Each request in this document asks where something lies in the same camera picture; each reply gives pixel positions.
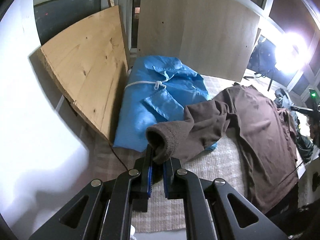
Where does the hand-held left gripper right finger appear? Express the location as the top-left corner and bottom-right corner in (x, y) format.
(162, 157), (289, 240)

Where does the blue woven bag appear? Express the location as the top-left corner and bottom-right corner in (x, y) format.
(113, 55), (218, 153)

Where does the pale wooden panel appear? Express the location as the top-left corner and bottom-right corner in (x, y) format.
(137, 0), (262, 83)

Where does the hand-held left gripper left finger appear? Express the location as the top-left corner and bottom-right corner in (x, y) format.
(29, 144), (153, 240)

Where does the pine wooden board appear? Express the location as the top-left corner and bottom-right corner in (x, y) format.
(40, 5), (130, 145)

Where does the brown sweatshirt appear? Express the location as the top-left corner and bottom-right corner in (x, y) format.
(146, 84), (299, 213)

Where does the black tripod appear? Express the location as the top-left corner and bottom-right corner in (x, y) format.
(250, 35), (277, 92)

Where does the black adapter cable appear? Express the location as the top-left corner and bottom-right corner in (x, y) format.
(110, 142), (130, 171)

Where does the plaid woven mat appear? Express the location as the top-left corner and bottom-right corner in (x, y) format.
(95, 74), (300, 233)

